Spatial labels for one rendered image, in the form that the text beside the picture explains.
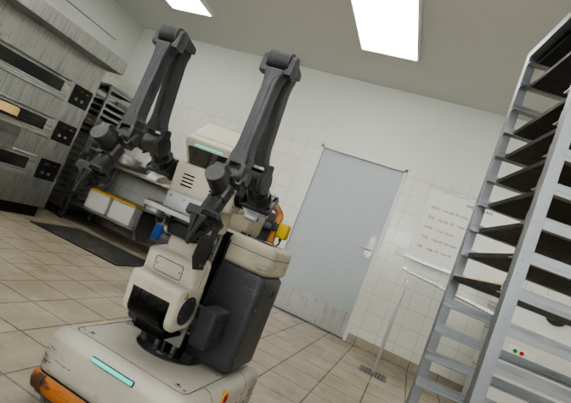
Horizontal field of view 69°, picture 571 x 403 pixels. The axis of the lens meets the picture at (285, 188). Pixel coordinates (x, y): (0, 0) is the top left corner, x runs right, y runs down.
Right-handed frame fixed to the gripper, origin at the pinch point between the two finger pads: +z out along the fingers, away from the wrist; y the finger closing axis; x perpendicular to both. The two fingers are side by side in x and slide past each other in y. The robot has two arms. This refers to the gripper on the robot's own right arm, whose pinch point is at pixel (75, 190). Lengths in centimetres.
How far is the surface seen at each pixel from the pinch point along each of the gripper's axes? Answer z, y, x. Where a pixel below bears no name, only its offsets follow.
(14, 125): 7.4, 21.3, -42.5
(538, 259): -33, 125, 1
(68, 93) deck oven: -153, -299, 175
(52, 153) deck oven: -99, -299, 216
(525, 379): -9, 131, 14
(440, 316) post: -29, 112, 47
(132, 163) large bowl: -162, -276, 291
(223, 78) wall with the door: -328, -235, 268
